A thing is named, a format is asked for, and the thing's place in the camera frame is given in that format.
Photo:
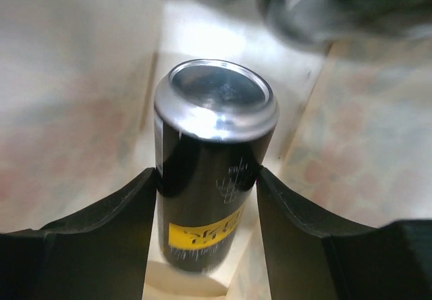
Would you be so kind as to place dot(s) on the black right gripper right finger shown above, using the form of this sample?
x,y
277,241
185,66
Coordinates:
x,y
311,253

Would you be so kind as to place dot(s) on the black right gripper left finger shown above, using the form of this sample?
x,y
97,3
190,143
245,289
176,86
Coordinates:
x,y
99,252

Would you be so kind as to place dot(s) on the black can front table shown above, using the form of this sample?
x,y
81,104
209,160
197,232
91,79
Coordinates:
x,y
214,121

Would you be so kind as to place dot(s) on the beige canvas tote bag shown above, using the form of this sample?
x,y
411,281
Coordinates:
x,y
78,80

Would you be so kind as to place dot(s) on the cola bottle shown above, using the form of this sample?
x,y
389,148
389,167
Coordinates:
x,y
314,22

